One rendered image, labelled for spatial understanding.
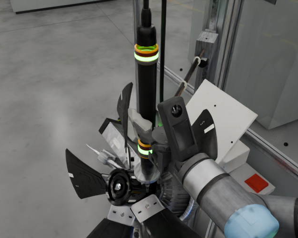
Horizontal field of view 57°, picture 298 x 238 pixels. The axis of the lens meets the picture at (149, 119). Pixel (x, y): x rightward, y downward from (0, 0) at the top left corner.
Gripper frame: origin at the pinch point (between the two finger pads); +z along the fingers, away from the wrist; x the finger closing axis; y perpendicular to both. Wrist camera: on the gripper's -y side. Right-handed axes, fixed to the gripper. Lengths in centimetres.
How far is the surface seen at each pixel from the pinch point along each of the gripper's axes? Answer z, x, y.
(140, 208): -2.2, -2.4, 37.8
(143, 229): -8.1, -5.0, 38.2
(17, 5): 542, 53, 144
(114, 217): 3.9, -8.9, 45.9
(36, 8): 537, 84, 154
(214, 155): -12.5, 13.3, 12.9
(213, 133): -6.9, 18.0, 12.4
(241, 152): 8, 60, 60
